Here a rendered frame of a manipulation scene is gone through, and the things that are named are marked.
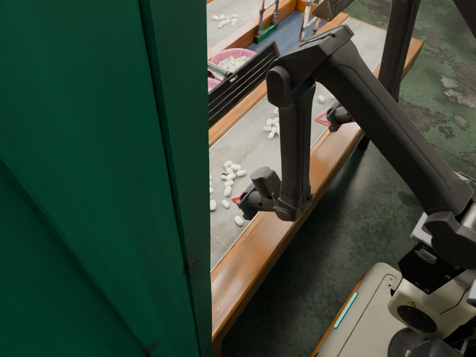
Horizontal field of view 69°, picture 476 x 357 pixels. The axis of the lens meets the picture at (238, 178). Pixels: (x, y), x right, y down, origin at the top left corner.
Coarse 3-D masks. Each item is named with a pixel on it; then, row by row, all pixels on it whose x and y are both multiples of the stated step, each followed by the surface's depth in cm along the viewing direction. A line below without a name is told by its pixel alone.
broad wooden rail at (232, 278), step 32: (352, 128) 135; (320, 160) 124; (320, 192) 124; (256, 224) 107; (288, 224) 107; (224, 256) 103; (256, 256) 100; (224, 288) 94; (256, 288) 109; (224, 320) 89
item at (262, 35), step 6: (264, 0) 166; (276, 0) 177; (270, 6) 175; (276, 6) 180; (276, 12) 183; (276, 18) 186; (258, 24) 176; (270, 24) 188; (276, 24) 189; (258, 30) 178; (264, 30) 184; (270, 30) 187; (258, 36) 180; (264, 36) 185; (258, 42) 182
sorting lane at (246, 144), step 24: (360, 24) 188; (360, 48) 174; (240, 120) 138; (264, 120) 138; (312, 120) 140; (216, 144) 129; (240, 144) 130; (264, 144) 130; (312, 144) 132; (216, 168) 122; (216, 192) 116; (216, 216) 110; (240, 216) 111; (216, 240) 105; (216, 264) 101
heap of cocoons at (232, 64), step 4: (244, 56) 163; (224, 60) 161; (228, 60) 162; (232, 60) 161; (236, 60) 162; (240, 60) 163; (244, 60) 164; (220, 64) 159; (224, 64) 162; (228, 64) 159; (232, 64) 161; (236, 64) 160; (240, 64) 160; (224, 68) 158; (228, 68) 160; (232, 68) 158; (236, 68) 158; (232, 72) 157; (220, 76) 154
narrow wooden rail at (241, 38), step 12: (288, 0) 195; (264, 12) 186; (288, 12) 201; (252, 24) 178; (264, 24) 184; (228, 36) 170; (240, 36) 170; (252, 36) 180; (216, 48) 163; (228, 48) 166; (240, 48) 175
